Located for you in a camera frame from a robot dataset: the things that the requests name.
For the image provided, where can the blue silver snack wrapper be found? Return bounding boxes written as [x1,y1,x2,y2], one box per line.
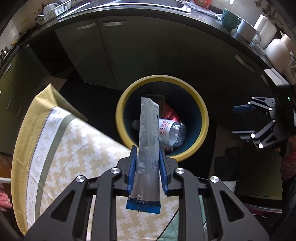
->
[126,97,161,214]

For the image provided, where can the red instant noodle cup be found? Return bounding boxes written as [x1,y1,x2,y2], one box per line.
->
[160,104,180,121]

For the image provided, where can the yellow rimmed trash bin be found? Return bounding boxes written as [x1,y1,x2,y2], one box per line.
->
[115,75,209,162]

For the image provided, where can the green kitchen cabinets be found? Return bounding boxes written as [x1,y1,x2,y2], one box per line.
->
[1,16,272,154]

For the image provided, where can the steel kitchen sink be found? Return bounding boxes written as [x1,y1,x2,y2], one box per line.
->
[59,0,191,19]

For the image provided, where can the red white milk carton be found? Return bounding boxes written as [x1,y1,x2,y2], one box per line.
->
[159,118,186,152]

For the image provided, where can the white plastic jug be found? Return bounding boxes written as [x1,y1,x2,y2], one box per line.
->
[264,34,295,73]

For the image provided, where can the white enamel mug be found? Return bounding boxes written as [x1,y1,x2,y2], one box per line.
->
[236,19,261,44]

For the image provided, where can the patterned beige tablecloth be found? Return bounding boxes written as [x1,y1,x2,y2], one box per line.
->
[11,84,179,240]

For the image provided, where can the teal ceramic mug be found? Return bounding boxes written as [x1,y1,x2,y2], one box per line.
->
[221,9,241,31]

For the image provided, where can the red snack package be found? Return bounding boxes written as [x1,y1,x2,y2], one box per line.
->
[193,0,212,9]

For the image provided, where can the red checkered apron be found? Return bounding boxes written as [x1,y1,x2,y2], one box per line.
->
[0,183,12,212]

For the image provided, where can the white dish rack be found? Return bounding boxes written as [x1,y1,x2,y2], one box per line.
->
[35,1,76,26]

